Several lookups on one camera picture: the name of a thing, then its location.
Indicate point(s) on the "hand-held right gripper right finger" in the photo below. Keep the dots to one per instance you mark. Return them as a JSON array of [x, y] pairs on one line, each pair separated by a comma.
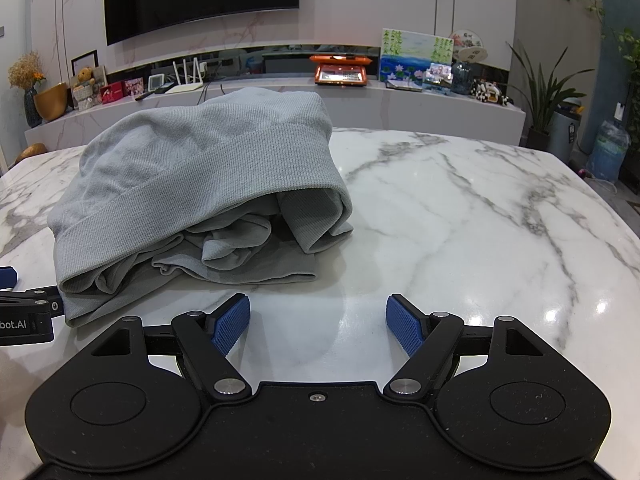
[[405, 325]]

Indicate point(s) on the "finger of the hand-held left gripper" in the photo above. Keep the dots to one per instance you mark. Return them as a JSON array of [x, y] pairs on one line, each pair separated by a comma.
[[7, 276]]

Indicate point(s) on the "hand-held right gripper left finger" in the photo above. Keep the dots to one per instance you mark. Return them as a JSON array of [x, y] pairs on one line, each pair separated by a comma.
[[232, 322]]

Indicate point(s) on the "grey knit sweater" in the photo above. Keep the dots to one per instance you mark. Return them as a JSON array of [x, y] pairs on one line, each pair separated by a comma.
[[190, 170]]

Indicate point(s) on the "brown round wooden object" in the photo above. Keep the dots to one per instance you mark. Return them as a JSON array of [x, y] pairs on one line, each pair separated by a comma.
[[31, 152]]

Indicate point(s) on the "blue vase with dried flowers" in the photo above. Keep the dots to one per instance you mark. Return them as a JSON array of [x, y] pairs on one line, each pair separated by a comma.
[[32, 107]]

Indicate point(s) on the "brown teddy bear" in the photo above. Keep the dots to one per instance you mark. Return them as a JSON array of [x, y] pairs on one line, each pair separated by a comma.
[[85, 80]]

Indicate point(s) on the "marble television console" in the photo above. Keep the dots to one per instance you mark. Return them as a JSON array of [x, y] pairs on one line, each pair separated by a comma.
[[425, 110]]

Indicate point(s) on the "black remote control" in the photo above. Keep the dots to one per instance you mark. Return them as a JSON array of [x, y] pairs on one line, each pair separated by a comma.
[[144, 96]]

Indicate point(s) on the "pink card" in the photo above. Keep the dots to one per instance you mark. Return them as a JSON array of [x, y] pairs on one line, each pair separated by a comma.
[[134, 87]]

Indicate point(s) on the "white router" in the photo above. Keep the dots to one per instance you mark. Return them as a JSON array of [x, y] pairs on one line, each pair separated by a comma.
[[185, 87]]

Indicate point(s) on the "small white clock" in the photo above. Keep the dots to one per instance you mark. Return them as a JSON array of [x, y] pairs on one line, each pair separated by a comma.
[[158, 82]]

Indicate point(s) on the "black white cow figurine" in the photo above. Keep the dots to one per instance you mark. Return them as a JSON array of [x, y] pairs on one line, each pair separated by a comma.
[[487, 92]]

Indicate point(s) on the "grey trash can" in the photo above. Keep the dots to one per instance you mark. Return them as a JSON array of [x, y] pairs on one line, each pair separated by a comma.
[[565, 135]]

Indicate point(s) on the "blue glass jar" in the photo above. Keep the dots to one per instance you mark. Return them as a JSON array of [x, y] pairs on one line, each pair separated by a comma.
[[464, 80]]

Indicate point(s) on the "small photo print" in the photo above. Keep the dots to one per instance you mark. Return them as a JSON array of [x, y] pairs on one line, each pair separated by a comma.
[[437, 75]]

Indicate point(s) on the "potted long-leaf plant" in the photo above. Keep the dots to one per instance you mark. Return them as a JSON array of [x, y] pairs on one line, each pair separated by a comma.
[[540, 105]]

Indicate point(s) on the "orange cash register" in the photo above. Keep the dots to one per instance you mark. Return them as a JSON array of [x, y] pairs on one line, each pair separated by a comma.
[[340, 72]]

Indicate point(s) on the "large water bottle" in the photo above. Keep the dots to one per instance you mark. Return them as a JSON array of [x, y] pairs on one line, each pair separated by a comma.
[[607, 150]]

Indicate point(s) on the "pond painting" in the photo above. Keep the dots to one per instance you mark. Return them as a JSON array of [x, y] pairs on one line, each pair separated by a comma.
[[405, 55]]

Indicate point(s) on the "decorative plate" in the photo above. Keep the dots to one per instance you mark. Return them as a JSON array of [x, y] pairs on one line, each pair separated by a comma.
[[470, 47]]

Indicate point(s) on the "green vine plant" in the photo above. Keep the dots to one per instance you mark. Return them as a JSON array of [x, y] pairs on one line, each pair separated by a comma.
[[595, 5]]

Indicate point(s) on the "black picture frame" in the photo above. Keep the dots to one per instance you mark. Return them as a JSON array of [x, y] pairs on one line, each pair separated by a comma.
[[82, 57]]

